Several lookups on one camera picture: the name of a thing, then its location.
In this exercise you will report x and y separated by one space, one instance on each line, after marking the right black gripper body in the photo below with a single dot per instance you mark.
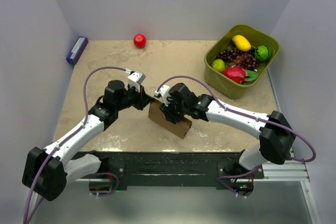
175 112

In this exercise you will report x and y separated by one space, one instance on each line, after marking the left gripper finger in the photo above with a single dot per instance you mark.
143 95
143 102

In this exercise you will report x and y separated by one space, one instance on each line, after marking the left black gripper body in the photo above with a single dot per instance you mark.
133 97

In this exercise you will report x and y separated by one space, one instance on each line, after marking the brown cardboard box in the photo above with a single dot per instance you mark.
179 129

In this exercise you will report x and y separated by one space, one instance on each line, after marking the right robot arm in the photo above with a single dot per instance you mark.
272 131

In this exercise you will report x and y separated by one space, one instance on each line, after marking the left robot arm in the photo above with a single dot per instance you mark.
49 170

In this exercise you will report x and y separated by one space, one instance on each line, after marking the purple rectangular box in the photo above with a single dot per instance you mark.
77 50

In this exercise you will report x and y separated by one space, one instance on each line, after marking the red apple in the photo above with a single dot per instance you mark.
139 41

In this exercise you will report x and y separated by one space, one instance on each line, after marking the green lime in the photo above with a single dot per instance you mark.
218 65

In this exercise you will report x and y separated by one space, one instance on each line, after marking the red dragon fruit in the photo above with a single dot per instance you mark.
240 75

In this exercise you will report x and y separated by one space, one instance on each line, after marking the dark purple grapes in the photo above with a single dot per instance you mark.
243 59

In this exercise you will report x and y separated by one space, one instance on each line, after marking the yellow mango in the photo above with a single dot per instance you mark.
241 43

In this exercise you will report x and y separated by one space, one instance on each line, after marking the small green watermelon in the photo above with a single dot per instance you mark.
262 53

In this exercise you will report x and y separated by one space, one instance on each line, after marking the olive green plastic bin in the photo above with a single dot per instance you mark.
224 84

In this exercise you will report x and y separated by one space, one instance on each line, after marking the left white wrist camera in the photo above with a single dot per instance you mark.
135 79

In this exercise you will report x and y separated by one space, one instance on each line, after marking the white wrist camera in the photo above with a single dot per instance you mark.
163 93
135 79

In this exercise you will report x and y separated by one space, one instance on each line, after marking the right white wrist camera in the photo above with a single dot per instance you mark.
163 93

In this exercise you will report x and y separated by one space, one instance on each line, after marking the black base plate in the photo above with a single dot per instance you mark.
169 169

